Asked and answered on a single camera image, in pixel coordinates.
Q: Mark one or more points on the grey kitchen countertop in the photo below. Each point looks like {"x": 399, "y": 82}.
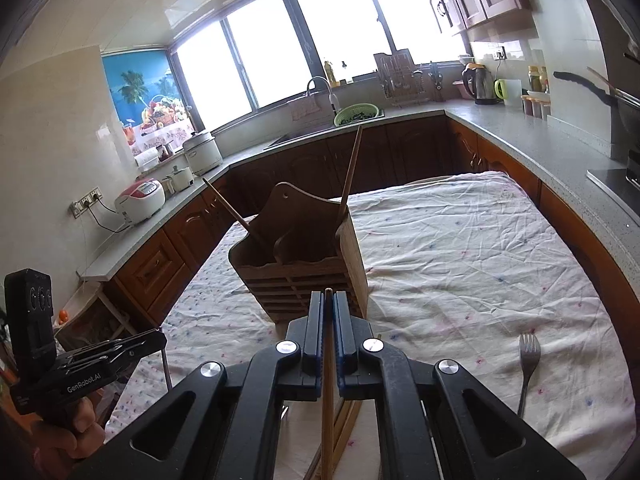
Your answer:
{"x": 530, "y": 145}

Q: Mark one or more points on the pink container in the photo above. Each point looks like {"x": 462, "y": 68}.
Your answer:
{"x": 462, "y": 91}

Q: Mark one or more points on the condiment bottles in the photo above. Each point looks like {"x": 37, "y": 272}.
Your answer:
{"x": 537, "y": 80}

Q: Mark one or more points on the white floral tablecloth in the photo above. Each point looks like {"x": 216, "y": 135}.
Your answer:
{"x": 440, "y": 260}

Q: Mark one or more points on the wall socket strip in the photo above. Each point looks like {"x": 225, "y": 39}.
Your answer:
{"x": 86, "y": 202}

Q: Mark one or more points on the beach and fruit poster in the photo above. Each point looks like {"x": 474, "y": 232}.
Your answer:
{"x": 140, "y": 95}

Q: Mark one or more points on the small white pot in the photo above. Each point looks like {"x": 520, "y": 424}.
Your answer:
{"x": 181, "y": 179}

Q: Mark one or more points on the wooden utensil holder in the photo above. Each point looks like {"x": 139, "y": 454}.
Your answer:
{"x": 300, "y": 250}

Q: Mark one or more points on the metal fork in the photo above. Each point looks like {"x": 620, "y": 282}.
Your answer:
{"x": 529, "y": 355}

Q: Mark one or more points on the gas stove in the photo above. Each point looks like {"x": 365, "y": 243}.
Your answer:
{"x": 620, "y": 180}

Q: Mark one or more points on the electric kettle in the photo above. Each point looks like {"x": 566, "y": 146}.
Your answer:
{"x": 481, "y": 85}

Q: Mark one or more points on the white bowl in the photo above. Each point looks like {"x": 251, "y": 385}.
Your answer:
{"x": 465, "y": 60}

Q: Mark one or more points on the knife block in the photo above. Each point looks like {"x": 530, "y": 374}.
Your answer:
{"x": 437, "y": 82}

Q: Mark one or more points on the kitchen window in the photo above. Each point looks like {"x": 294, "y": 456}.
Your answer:
{"x": 325, "y": 25}

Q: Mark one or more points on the white corner shelf rack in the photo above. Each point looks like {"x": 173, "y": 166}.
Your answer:
{"x": 95, "y": 315}

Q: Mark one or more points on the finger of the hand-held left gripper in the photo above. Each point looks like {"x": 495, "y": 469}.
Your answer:
{"x": 127, "y": 347}

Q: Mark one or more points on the metal spoon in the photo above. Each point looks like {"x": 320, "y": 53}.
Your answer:
{"x": 165, "y": 370}

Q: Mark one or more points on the spice jars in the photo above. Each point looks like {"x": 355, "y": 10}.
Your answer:
{"x": 535, "y": 107}

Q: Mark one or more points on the yellow bottle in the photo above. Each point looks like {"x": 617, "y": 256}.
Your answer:
{"x": 329, "y": 72}

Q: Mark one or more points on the pink dishcloth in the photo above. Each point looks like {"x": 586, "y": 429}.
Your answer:
{"x": 305, "y": 109}

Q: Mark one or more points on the green colander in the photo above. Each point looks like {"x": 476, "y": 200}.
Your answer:
{"x": 356, "y": 114}

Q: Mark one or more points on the metal ladle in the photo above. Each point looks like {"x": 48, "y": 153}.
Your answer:
{"x": 350, "y": 170}

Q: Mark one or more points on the range hood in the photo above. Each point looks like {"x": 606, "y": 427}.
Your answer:
{"x": 607, "y": 5}

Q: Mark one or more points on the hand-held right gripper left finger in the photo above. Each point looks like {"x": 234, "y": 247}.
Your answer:
{"x": 312, "y": 360}

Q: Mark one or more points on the kitchen sink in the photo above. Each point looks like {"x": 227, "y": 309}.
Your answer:
{"x": 310, "y": 135}

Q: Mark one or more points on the green and white pitcher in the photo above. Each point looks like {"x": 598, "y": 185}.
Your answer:
{"x": 509, "y": 92}

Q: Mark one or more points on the wooden chopstick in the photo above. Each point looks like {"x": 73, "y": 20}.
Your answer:
{"x": 351, "y": 425}
{"x": 314, "y": 467}
{"x": 232, "y": 212}
{"x": 328, "y": 435}

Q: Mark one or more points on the red and white rice cooker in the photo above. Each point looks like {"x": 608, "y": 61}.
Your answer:
{"x": 140, "y": 200}

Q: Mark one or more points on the wooden lower cabinets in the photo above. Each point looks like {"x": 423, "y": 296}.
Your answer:
{"x": 300, "y": 165}

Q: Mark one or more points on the dish rack with cutting board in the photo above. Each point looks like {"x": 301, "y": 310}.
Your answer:
{"x": 400, "y": 77}

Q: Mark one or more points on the paper towel roll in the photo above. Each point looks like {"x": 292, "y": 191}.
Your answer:
{"x": 146, "y": 160}

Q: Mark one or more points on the small wall socket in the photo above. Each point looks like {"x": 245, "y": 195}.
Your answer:
{"x": 499, "y": 52}

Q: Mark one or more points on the chrome faucet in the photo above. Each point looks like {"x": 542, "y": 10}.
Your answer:
{"x": 325, "y": 87}

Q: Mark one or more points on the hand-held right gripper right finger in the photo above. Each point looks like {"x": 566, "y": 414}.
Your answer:
{"x": 346, "y": 360}

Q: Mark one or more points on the person's left hand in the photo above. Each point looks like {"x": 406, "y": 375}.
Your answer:
{"x": 75, "y": 440}

